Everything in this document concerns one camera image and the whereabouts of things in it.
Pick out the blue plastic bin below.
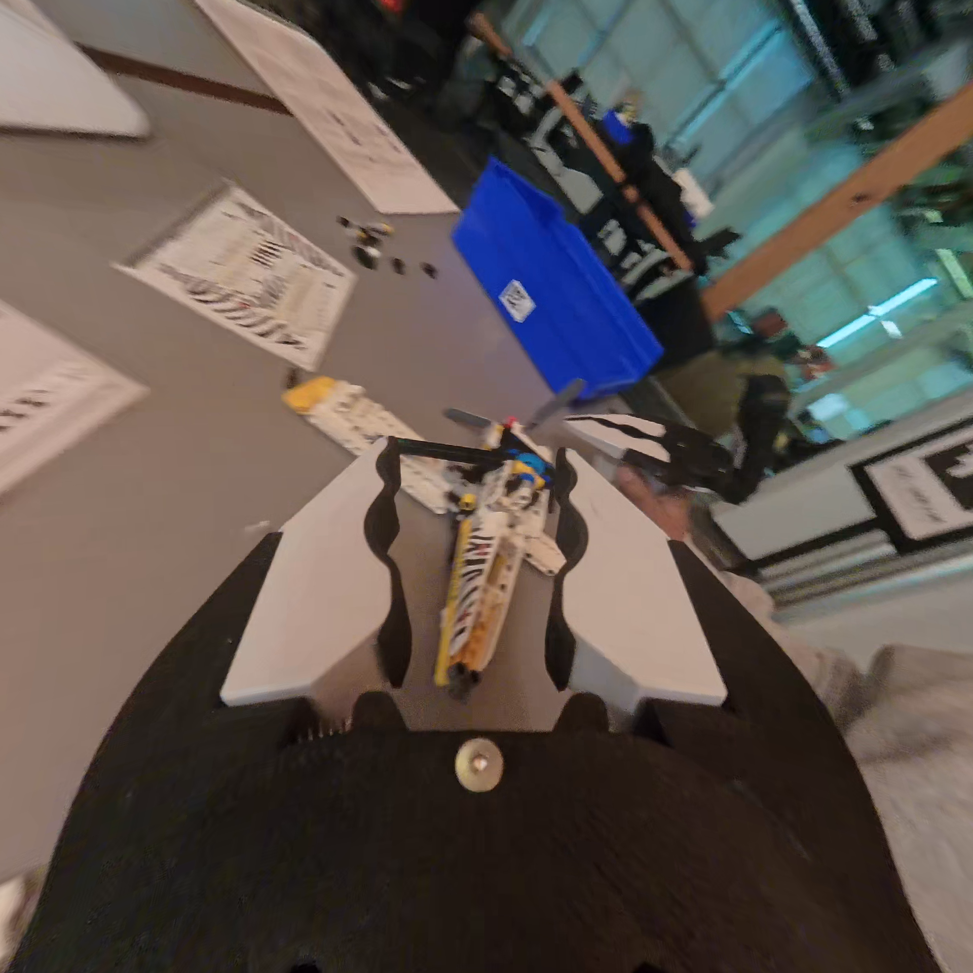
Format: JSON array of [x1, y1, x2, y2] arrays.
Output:
[[451, 157, 664, 403]]

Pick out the white printed sheet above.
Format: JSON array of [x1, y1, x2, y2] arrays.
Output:
[[0, 300, 150, 497]]

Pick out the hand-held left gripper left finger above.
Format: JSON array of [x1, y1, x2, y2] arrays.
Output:
[[218, 437, 415, 708]]

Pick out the white instruction sheet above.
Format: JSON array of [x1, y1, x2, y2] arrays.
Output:
[[193, 0, 462, 216]]

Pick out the long wooden desk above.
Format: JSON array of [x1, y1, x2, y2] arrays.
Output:
[[465, 12, 697, 276]]

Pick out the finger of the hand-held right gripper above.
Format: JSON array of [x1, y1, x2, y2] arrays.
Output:
[[564, 412, 686, 459], [608, 439, 732, 489]]

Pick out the wooden beam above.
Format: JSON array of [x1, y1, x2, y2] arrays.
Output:
[[699, 82, 973, 324]]

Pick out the white paper sheet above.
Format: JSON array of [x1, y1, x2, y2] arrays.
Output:
[[0, 0, 150, 140]]

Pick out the person's right forearm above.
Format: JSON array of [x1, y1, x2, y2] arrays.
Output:
[[714, 567, 875, 754]]

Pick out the person's right hand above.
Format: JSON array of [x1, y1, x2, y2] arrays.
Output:
[[613, 466, 693, 543]]

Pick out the stack of cardboard boxes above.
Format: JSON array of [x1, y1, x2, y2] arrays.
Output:
[[721, 304, 831, 397]]

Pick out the white and yellow lego wing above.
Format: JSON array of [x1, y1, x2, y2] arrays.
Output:
[[281, 375, 466, 516]]

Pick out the black office chair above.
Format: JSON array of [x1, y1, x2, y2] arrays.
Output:
[[623, 122, 689, 233]]

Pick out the person's grey sweater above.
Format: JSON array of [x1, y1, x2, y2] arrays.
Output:
[[842, 642, 973, 973]]

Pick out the lego plane model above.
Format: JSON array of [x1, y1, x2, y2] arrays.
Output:
[[388, 378, 588, 697]]

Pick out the zebra striped sticker sheet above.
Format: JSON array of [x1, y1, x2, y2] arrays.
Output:
[[112, 181, 359, 373]]

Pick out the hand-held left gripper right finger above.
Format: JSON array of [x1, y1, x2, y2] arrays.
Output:
[[543, 447, 729, 708]]

